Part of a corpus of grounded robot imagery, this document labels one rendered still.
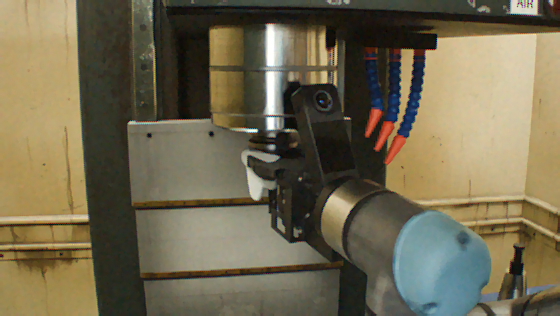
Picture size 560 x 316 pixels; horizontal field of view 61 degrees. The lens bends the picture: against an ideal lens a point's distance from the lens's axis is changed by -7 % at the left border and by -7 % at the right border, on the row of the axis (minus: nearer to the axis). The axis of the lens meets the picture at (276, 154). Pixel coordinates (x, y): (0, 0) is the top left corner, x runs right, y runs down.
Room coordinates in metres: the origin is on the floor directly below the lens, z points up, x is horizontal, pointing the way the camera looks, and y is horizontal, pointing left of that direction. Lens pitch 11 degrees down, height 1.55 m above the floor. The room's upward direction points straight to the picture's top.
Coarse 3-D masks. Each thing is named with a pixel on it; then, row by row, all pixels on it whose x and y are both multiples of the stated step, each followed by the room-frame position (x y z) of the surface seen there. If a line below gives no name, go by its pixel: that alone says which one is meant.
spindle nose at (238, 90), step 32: (224, 32) 0.59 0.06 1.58; (256, 32) 0.57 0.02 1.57; (288, 32) 0.57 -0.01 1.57; (320, 32) 0.59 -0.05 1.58; (224, 64) 0.59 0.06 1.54; (256, 64) 0.57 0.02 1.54; (288, 64) 0.57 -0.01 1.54; (320, 64) 0.59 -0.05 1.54; (224, 96) 0.59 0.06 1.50; (256, 96) 0.57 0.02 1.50; (288, 96) 0.57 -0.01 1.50; (224, 128) 0.60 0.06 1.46; (256, 128) 0.57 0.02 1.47; (288, 128) 0.57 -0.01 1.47
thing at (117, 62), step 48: (96, 0) 1.06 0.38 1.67; (144, 0) 1.04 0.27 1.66; (96, 48) 1.06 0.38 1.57; (144, 48) 1.04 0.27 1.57; (192, 48) 1.17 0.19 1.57; (384, 48) 1.16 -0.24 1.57; (96, 96) 1.06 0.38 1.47; (144, 96) 1.04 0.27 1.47; (192, 96) 1.17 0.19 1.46; (384, 96) 1.16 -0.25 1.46; (96, 144) 1.06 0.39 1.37; (384, 144) 1.16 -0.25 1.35; (96, 192) 1.06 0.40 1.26; (96, 240) 1.06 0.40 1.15; (96, 288) 1.06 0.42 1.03; (144, 288) 1.07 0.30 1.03
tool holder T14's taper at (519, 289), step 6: (504, 276) 0.56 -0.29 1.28; (510, 276) 0.55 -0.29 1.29; (516, 276) 0.55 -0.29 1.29; (522, 276) 0.55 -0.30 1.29; (504, 282) 0.56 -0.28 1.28; (510, 282) 0.55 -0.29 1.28; (516, 282) 0.55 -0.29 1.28; (522, 282) 0.55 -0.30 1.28; (504, 288) 0.56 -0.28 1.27; (510, 288) 0.55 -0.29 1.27; (516, 288) 0.55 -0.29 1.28; (522, 288) 0.55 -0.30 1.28; (504, 294) 0.55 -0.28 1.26; (510, 294) 0.55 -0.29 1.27; (516, 294) 0.55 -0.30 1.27; (522, 294) 0.55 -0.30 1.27; (498, 300) 0.56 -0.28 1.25
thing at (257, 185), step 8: (248, 152) 0.61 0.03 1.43; (256, 152) 0.61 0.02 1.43; (272, 160) 0.57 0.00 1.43; (248, 168) 0.62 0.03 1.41; (248, 176) 0.62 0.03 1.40; (256, 176) 0.60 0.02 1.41; (256, 184) 0.60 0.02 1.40; (264, 184) 0.59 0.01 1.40; (272, 184) 0.57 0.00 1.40; (256, 192) 0.60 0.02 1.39
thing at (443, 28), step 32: (192, 0) 0.43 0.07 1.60; (224, 0) 0.43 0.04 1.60; (256, 0) 0.44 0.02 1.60; (288, 0) 0.44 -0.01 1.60; (320, 0) 0.44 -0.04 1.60; (352, 0) 0.45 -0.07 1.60; (384, 0) 0.45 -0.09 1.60; (416, 0) 0.46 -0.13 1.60; (448, 0) 0.46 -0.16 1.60; (480, 0) 0.47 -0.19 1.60; (192, 32) 0.75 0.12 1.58; (352, 32) 0.75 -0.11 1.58; (416, 32) 0.69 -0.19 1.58; (448, 32) 0.67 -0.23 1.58; (480, 32) 0.65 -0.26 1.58; (512, 32) 0.61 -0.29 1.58; (544, 32) 0.59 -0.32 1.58
